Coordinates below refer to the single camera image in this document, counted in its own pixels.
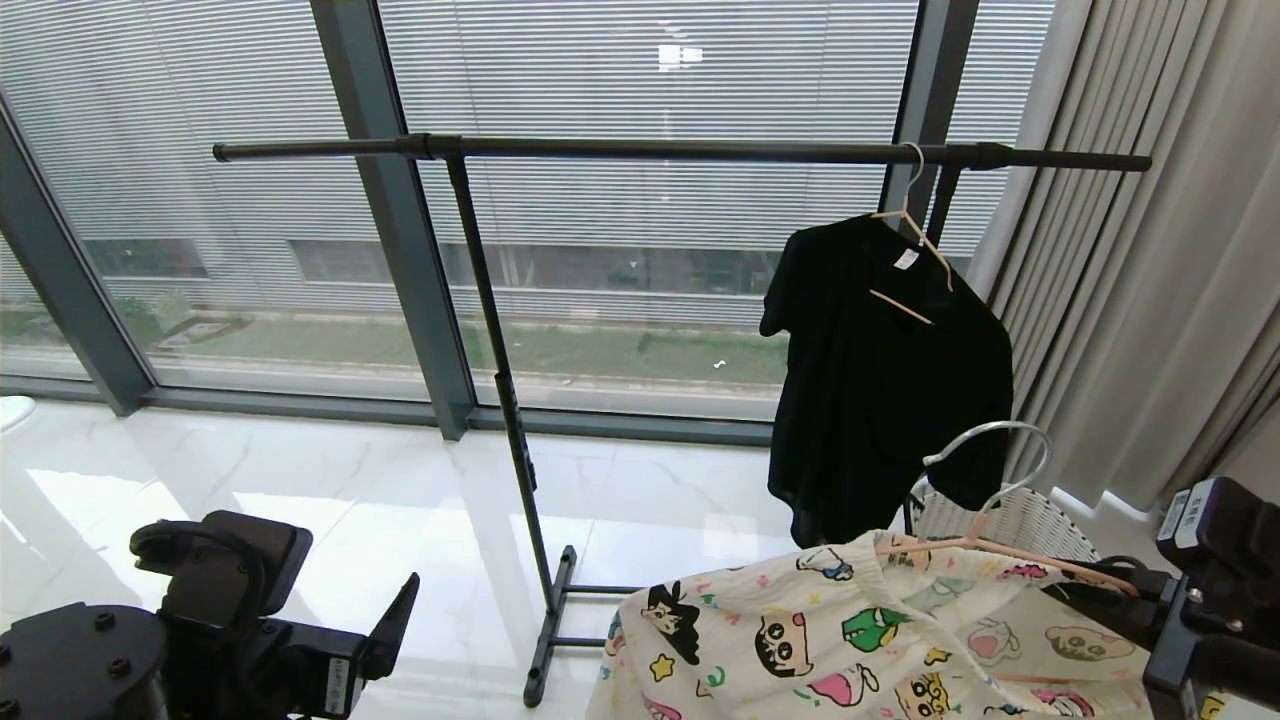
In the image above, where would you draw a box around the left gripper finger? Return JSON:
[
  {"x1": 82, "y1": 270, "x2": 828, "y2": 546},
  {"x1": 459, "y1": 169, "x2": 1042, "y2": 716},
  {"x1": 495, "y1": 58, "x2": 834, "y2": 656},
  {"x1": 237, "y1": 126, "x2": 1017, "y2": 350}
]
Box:
[{"x1": 362, "y1": 572, "x2": 421, "y2": 683}]

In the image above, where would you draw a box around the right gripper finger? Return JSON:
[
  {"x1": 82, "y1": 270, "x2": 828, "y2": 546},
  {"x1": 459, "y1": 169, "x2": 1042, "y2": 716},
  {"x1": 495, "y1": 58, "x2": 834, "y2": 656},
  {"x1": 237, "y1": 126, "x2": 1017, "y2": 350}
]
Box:
[{"x1": 1040, "y1": 568, "x2": 1169, "y2": 641}]

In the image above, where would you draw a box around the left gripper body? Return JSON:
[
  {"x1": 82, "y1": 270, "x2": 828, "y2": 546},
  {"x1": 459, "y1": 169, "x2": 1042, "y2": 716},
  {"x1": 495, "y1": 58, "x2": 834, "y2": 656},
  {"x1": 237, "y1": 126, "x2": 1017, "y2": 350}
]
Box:
[{"x1": 240, "y1": 615, "x2": 373, "y2": 720}]

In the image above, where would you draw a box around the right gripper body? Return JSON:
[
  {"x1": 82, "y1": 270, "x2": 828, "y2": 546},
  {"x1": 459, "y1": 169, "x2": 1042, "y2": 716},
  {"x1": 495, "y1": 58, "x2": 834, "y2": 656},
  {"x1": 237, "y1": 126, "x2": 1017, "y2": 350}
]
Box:
[{"x1": 1143, "y1": 575, "x2": 1280, "y2": 720}]

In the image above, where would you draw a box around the pink clothes hanger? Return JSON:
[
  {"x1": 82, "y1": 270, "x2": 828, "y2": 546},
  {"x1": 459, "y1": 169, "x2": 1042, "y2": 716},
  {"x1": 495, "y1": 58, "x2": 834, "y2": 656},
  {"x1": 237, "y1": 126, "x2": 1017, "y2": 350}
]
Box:
[
  {"x1": 876, "y1": 420, "x2": 1143, "y2": 601},
  {"x1": 868, "y1": 143, "x2": 956, "y2": 326}
]

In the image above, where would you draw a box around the cream printed garment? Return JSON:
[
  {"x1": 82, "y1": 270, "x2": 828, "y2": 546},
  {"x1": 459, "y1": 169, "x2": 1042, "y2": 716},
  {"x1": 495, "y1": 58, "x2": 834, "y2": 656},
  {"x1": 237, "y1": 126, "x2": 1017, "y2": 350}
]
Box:
[{"x1": 585, "y1": 530, "x2": 1231, "y2": 720}]

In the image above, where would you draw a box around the black garment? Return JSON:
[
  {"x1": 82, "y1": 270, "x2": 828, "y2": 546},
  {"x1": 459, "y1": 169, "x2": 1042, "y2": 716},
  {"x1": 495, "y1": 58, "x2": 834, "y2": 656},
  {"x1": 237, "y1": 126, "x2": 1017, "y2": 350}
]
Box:
[{"x1": 758, "y1": 213, "x2": 1016, "y2": 549}]

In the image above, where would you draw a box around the white laundry basket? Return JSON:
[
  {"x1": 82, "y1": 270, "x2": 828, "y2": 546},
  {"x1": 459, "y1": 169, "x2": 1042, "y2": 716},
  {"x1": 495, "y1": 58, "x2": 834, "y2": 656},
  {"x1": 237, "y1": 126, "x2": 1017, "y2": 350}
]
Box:
[{"x1": 905, "y1": 475, "x2": 1151, "y2": 573}]

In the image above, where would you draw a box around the black clothes rack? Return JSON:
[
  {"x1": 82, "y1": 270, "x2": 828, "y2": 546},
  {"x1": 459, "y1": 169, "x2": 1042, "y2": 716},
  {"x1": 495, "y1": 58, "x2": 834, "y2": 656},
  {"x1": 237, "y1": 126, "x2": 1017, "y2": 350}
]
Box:
[{"x1": 212, "y1": 133, "x2": 1153, "y2": 709}]

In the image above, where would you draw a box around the beige curtain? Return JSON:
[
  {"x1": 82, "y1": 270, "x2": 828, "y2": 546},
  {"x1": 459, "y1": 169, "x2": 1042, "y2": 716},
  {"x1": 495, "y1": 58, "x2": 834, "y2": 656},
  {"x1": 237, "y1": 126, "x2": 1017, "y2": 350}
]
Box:
[{"x1": 965, "y1": 0, "x2": 1280, "y2": 513}]

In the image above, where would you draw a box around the window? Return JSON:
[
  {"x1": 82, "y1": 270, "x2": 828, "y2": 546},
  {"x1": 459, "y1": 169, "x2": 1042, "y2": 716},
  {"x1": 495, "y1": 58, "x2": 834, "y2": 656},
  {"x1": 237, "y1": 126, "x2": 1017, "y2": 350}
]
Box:
[{"x1": 0, "y1": 0, "x2": 1056, "y2": 448}]

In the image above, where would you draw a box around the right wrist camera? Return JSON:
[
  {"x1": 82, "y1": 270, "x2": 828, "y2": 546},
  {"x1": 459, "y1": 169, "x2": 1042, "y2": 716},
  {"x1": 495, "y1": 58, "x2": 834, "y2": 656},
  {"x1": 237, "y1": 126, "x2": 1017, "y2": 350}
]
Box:
[{"x1": 1157, "y1": 477, "x2": 1280, "y2": 601}]

